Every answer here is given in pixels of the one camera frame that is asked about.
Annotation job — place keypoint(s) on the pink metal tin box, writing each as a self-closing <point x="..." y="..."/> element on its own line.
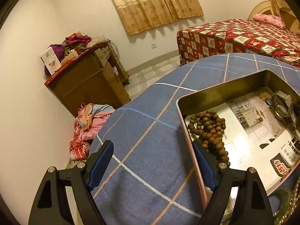
<point x="235" y="88"/>

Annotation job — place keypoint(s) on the white product box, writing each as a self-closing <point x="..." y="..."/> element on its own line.
<point x="50" y="60"/>

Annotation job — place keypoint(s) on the pink pillow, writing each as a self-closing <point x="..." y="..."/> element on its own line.
<point x="270" y="19"/>

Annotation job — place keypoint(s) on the red patchwork bedspread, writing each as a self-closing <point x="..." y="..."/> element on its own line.
<point x="237" y="36"/>

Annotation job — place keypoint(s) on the clothes pile on cabinet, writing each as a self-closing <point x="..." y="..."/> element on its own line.
<point x="78" y="43"/>

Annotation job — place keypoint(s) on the cream wooden headboard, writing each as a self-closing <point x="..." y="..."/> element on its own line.
<point x="278" y="8"/>

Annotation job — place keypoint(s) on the pile of clothes on floor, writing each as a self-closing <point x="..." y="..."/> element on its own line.
<point x="89" y="121"/>

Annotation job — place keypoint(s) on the beige patterned curtain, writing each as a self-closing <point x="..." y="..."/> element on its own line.
<point x="141" y="15"/>

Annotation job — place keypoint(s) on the flat red box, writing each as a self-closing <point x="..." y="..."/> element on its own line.
<point x="60" y="70"/>

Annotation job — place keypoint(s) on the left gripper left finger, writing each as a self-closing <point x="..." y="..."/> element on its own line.
<point x="51" y="204"/>

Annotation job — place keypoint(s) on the blue plaid tablecloth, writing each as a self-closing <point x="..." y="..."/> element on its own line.
<point x="150" y="179"/>

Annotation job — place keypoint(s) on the brown wooden cabinet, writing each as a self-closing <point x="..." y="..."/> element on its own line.
<point x="97" y="76"/>

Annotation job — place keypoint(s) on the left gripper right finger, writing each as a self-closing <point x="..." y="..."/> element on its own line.
<point x="220" y="184"/>

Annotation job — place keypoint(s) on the wall socket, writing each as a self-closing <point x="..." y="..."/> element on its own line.
<point x="153" y="46"/>

